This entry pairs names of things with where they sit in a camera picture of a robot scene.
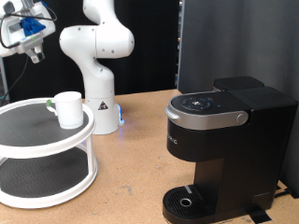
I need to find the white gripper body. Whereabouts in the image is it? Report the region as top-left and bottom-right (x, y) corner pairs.
(0, 0), (57, 58)

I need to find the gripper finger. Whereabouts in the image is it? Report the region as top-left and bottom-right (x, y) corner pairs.
(24, 46), (37, 60)
(32, 49), (46, 64)

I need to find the white mug green handle mark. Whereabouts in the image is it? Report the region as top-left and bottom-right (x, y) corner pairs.
(46, 91), (84, 130)

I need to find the black Keurig coffee machine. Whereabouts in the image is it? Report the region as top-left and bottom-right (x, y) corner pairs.
(162, 75), (298, 224)

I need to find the white two-tier turntable shelf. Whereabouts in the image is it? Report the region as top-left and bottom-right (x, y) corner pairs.
(0, 97), (98, 209)

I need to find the black tape strip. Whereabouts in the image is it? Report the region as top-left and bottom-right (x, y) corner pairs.
(274, 186), (299, 200)
(247, 206), (273, 224)

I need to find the black camera cable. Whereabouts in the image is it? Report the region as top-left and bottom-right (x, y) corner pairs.
(0, 5), (58, 50)

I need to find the thin black hanging cable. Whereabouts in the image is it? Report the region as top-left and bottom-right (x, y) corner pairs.
(0, 55), (31, 105)

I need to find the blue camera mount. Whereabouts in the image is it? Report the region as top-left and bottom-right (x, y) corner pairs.
(21, 17), (47, 37)

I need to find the grey metal post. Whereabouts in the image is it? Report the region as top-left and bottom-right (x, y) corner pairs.
(0, 57), (8, 101)

